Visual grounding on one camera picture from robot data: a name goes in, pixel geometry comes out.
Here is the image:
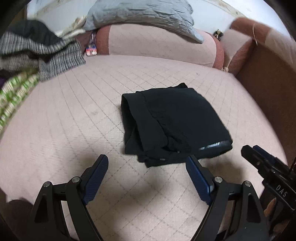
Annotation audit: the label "black pants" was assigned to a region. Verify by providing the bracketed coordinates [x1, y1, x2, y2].
[121, 83, 233, 167]

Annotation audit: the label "pink rust square cushion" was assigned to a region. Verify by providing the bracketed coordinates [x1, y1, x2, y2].
[220, 29, 255, 76]

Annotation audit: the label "green white patterned blanket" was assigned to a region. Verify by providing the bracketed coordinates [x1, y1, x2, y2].
[1, 70, 39, 133]

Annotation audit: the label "black dark object at headboard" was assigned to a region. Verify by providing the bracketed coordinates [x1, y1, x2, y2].
[213, 29, 224, 41]

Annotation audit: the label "purple cloth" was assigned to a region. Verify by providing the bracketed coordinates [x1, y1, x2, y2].
[0, 77, 7, 89]

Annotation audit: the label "pink and rust bolster pillow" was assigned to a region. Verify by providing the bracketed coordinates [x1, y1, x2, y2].
[96, 24, 224, 70]

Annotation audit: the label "grey quilted pillow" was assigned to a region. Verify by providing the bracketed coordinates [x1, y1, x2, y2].
[83, 0, 204, 44]

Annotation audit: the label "houndstooth black white coat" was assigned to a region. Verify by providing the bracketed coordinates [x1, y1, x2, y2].
[1, 20, 86, 81]

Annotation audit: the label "red blue small package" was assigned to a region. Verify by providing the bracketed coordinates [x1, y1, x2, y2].
[85, 32, 97, 57]

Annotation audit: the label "cream folded cloth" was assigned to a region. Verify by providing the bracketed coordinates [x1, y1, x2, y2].
[55, 16, 87, 39]

